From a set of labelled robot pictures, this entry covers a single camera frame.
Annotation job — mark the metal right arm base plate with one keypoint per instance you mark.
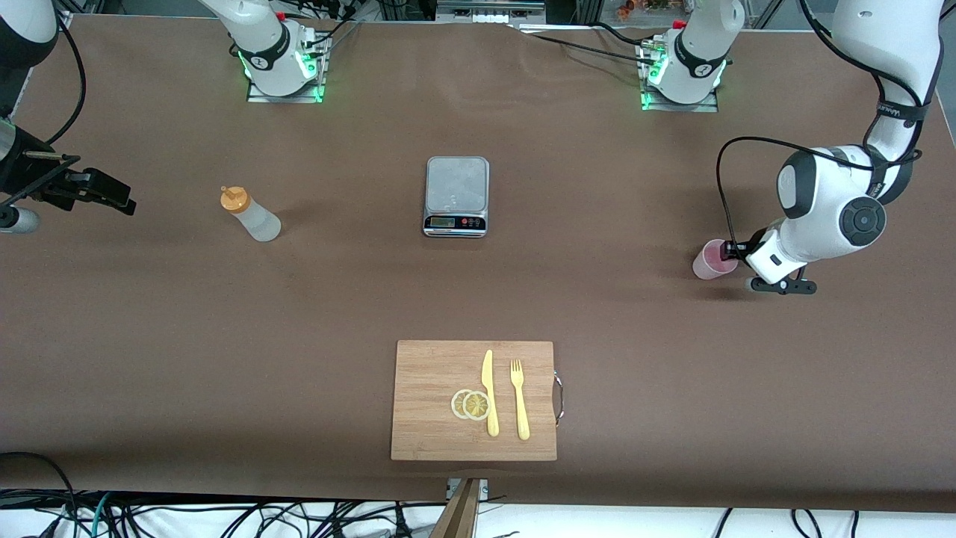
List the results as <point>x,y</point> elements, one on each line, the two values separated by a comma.
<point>299,97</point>

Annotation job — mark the silver digital kitchen scale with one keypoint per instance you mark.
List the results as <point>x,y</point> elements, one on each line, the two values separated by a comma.
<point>455,183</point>

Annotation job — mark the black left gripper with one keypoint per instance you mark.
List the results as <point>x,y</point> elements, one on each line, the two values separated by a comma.
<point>752,244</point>

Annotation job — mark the yellow plastic knife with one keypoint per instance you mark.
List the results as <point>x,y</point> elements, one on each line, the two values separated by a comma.
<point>491,418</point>

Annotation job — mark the yellow lemon slice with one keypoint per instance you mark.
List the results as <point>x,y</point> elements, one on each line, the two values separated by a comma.
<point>476,406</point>
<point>456,404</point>

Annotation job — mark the yellow plastic fork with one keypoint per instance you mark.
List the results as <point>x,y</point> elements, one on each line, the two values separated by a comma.
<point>522,418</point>

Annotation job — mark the small metal bracket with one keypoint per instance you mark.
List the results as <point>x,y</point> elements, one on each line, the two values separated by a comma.
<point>484,489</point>

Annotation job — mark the brown table cover sheet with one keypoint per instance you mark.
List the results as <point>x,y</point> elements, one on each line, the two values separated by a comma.
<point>224,336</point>

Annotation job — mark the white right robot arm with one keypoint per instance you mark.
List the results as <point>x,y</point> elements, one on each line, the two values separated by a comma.
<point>269,52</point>

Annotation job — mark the clear sauce bottle orange cap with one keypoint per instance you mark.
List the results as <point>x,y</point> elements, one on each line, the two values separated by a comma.
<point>261,223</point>

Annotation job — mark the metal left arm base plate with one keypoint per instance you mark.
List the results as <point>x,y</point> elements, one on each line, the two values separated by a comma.
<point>694,107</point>

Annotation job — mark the white power strip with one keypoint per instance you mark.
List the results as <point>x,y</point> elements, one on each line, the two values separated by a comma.
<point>489,16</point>

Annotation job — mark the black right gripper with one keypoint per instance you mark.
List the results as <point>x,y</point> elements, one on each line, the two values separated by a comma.
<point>30,181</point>

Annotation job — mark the pink plastic cup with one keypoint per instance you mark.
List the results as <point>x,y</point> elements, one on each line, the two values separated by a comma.
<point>706,267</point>

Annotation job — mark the wooden beam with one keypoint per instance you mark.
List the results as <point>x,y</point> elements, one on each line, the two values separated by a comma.
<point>459,515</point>

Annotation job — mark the wooden cutting board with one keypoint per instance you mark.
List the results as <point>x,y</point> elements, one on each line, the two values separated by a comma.
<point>426,373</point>

